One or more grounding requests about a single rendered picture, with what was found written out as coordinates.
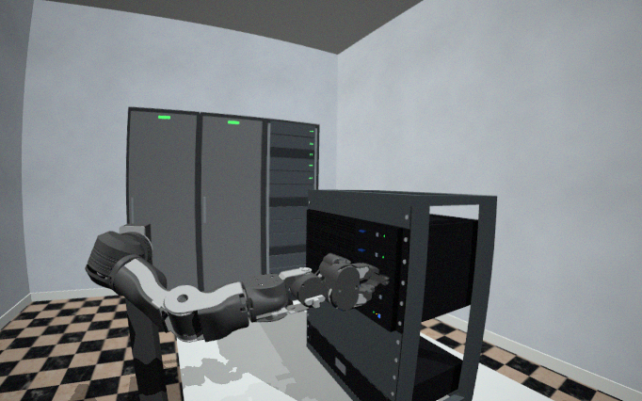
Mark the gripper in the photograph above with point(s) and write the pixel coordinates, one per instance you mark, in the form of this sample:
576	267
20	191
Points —
343	281

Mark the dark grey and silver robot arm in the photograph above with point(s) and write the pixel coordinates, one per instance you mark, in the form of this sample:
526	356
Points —
115	259

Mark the black server rack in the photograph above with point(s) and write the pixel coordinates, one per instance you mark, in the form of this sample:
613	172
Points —
449	269

